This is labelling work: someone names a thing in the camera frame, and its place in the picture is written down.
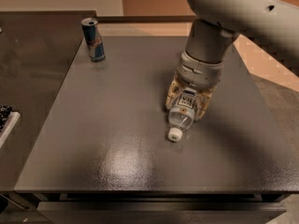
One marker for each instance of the clear plastic water bottle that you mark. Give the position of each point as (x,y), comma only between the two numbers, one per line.
(181,115)

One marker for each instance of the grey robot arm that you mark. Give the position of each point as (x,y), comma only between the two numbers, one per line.
(272,25)

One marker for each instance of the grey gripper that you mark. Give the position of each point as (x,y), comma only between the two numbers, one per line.
(198,73)

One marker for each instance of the blue redbull can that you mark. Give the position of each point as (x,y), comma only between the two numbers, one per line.
(93,39)

